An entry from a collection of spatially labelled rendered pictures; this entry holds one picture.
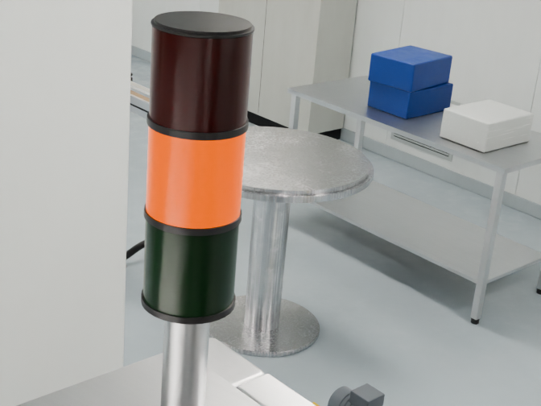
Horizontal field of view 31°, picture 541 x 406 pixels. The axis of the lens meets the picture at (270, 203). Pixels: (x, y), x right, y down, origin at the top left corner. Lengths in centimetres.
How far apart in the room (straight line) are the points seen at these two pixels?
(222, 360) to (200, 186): 22
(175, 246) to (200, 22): 11
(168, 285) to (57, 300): 182
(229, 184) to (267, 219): 414
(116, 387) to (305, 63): 696
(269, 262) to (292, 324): 42
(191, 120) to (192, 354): 14
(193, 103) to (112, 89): 174
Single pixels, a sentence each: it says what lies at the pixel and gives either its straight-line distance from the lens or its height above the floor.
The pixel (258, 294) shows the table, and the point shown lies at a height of 23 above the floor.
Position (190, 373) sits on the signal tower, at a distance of 53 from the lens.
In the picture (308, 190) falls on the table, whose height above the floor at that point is 93.
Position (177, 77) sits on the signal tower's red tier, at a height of 233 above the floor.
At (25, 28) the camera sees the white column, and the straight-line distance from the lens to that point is 205.
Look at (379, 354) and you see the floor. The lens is 486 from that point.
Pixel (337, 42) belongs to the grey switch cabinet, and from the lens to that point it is 759.
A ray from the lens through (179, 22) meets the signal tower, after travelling 47.
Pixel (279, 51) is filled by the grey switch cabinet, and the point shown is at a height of 68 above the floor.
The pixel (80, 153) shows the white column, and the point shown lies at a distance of 220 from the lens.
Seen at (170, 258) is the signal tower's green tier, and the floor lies 223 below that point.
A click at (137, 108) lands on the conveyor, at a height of 88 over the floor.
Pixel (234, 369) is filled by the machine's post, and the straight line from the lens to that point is 65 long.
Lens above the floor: 245
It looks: 22 degrees down
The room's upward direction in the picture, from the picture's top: 5 degrees clockwise
